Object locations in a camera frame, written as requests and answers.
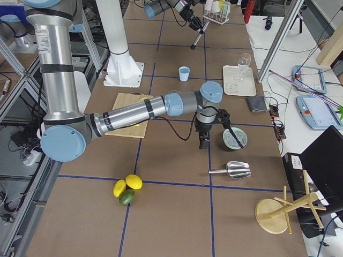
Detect blue teach pendant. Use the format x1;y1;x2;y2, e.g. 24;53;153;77
296;96;342;130
292;65;327;94

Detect white chair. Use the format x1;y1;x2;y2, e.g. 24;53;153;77
74;71;91;112

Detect white cup in rack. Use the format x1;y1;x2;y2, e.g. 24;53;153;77
211;1;220;13

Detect light blue cup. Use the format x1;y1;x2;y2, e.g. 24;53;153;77
178;66;190;82

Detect blue teach pendant near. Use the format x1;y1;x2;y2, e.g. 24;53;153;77
296;96;342;130

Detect cream bear tray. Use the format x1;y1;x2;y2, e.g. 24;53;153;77
222;65;257;96

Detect wooden stand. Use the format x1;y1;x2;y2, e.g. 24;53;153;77
255;170;326;234

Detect metal ice scoop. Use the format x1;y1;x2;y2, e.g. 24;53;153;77
208;161;251;180

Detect grey folded cloth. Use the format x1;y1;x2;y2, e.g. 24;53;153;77
246;96;270;112

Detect green lime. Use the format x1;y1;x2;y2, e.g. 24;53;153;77
119;190;135;206

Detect clear glass on tray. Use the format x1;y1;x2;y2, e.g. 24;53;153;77
234;75;243;81

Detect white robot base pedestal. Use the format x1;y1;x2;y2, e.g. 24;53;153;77
96;0;144;88

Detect black monitor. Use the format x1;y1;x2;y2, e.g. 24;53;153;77
300;125;342;204

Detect white wire cup rack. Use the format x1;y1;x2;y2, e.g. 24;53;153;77
203;0;231;25

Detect green bowl of ice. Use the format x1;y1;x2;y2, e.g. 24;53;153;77
222;127;248;150

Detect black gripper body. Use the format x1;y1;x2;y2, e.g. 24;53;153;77
180;4;200;30
195;106;230;134

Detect blue teach pendant far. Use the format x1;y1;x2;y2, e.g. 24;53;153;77
292;65;327;94

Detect red cylinder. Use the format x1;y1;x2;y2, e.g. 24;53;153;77
244;0;256;24

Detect wooden cutting board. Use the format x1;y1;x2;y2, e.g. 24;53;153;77
105;93;153;139

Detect yellow lemons at edge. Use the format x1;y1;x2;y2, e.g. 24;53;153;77
113;174;143;198

